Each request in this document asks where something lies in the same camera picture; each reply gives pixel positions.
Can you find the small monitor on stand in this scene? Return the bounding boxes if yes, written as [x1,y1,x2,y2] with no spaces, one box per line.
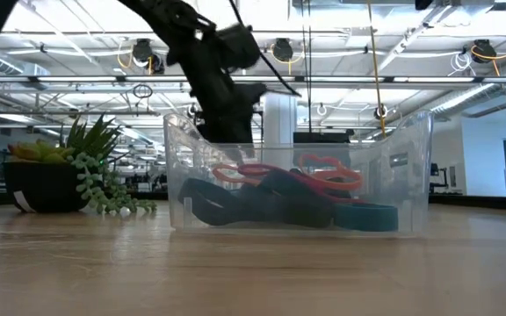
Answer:
[428,162,451,195]

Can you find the black aluminium table frame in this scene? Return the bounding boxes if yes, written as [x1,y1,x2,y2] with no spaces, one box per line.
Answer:
[0,189,506,213]

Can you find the thin red rubber band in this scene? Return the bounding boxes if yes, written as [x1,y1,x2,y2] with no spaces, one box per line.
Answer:
[236,162,365,205]

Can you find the small black rubber band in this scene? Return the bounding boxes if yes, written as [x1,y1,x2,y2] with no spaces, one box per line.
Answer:
[257,169,340,229]

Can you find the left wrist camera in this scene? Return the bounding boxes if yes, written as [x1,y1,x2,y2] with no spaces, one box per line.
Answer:
[215,24,263,71]

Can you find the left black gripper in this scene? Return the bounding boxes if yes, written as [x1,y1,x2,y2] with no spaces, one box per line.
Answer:
[166,36,268,148]

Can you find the black screen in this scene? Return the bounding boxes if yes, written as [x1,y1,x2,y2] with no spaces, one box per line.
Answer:
[293,131,351,145]

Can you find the yellow hanging cable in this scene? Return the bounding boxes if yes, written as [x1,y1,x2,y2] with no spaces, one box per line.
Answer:
[365,0,389,140]

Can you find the potted succulent plant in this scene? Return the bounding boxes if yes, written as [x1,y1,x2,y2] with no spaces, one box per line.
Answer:
[4,113,159,217]

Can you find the black hanging cable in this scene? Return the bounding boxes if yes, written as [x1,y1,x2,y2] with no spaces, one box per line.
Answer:
[300,0,314,133]

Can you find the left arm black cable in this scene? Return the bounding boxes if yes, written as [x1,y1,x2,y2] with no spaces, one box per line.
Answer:
[228,0,302,97]

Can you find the clear plastic bin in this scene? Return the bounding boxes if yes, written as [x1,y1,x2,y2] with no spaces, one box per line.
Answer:
[163,108,434,239]

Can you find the small orange rubber band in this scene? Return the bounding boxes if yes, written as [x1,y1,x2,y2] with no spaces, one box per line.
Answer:
[211,164,261,186]

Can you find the ceiling cable reel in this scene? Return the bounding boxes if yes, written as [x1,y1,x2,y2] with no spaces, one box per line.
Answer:
[470,38,506,67]
[130,38,166,75]
[271,38,303,65]

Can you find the wide teal rubber band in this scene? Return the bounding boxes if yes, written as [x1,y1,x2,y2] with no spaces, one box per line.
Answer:
[333,202,400,233]

